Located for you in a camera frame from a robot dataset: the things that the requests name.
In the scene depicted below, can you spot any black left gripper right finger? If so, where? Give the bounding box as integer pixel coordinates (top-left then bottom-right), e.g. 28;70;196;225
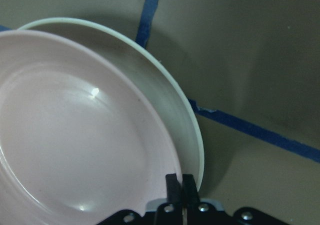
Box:
182;174;200;205

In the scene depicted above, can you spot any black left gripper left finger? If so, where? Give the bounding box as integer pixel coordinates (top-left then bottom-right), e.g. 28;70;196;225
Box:
165;173;183;205

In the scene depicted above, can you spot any pink plate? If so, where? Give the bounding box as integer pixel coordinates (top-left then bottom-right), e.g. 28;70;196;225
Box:
0;30;182;225

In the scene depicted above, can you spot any white plate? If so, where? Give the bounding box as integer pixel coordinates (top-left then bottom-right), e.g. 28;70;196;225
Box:
20;17;205;189

